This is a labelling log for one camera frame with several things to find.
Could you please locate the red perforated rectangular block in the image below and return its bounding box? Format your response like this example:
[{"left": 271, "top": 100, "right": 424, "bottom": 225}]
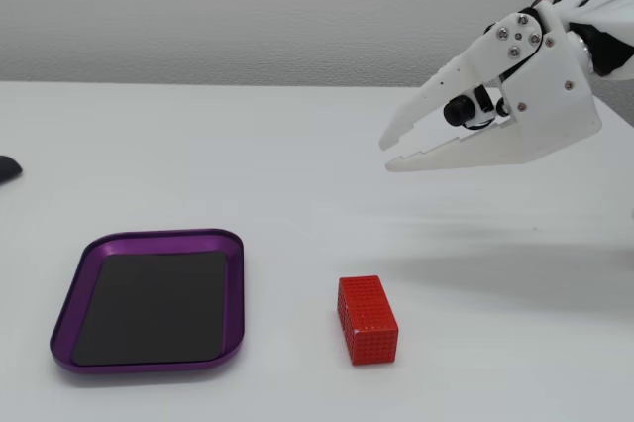
[{"left": 338, "top": 274, "right": 400, "bottom": 367}]

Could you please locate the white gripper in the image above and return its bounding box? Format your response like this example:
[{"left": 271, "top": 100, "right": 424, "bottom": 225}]
[{"left": 378, "top": 9, "right": 603, "bottom": 174}]

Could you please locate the black rounded object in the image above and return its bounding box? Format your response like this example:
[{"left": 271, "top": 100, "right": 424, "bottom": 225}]
[{"left": 0, "top": 155, "right": 24, "bottom": 183}]

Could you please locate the purple metal tray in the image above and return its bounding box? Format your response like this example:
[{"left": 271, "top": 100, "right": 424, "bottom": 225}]
[{"left": 49, "top": 228, "right": 246, "bottom": 372}]

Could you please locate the small black gripper camera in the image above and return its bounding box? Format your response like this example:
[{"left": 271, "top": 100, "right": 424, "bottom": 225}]
[{"left": 443, "top": 87, "right": 511, "bottom": 129}]

